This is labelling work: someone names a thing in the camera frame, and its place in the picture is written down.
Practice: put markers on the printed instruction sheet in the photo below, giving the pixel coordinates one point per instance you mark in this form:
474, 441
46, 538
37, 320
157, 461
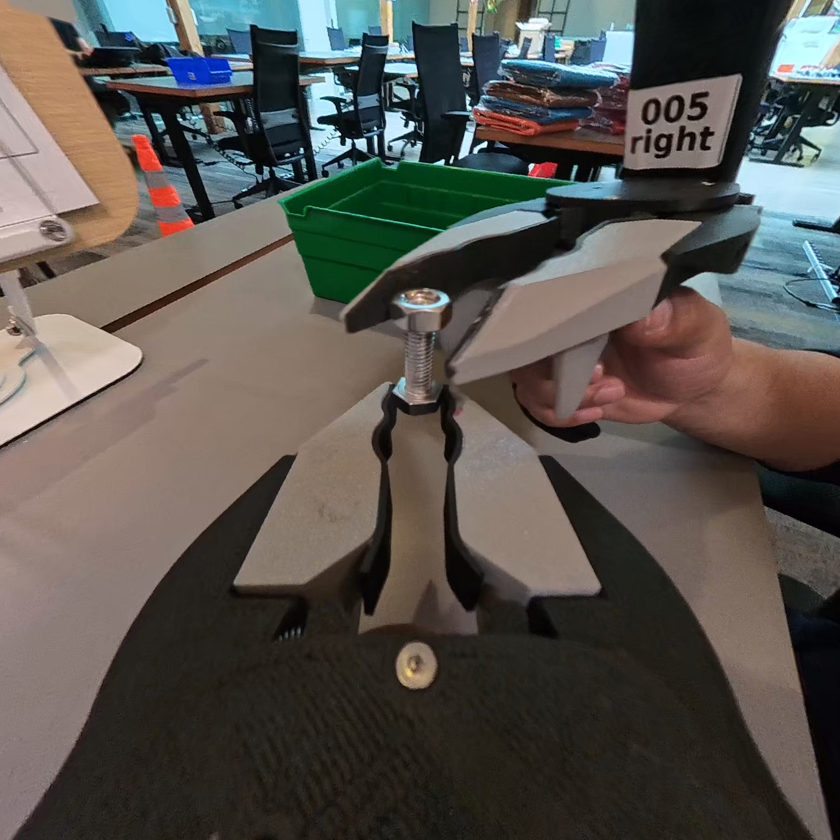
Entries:
33, 184

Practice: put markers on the dark grey office chair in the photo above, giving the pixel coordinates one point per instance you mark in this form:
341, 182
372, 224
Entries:
807, 492

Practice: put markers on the orange traffic cone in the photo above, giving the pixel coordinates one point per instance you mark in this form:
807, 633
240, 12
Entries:
164, 197

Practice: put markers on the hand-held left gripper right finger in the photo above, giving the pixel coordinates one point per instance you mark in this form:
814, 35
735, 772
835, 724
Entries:
518, 518

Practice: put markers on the black office chair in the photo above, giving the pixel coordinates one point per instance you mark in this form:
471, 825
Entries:
436, 79
272, 85
367, 85

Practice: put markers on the green plastic bin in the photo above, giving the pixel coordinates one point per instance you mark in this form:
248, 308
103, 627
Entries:
328, 249

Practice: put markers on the stack of folded cloths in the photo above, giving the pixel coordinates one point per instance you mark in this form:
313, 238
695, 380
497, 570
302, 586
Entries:
538, 98

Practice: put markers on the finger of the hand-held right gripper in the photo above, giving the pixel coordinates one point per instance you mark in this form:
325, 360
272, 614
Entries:
446, 246
577, 295

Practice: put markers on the small blue bin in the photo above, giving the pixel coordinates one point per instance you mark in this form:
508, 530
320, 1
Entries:
197, 71

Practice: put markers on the person's right hand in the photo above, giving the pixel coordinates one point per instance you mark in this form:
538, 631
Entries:
682, 367

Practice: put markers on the silver hex bolt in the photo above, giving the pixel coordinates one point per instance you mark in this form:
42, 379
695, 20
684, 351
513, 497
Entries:
418, 361

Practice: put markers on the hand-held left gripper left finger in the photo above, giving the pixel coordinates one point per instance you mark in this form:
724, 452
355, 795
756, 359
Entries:
321, 518

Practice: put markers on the wooden instruction board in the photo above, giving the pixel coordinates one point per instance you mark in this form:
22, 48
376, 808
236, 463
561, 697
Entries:
79, 131

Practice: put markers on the person's dark clothing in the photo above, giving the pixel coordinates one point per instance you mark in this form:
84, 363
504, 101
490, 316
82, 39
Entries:
817, 656

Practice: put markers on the person's right forearm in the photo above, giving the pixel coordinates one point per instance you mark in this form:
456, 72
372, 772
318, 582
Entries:
787, 407

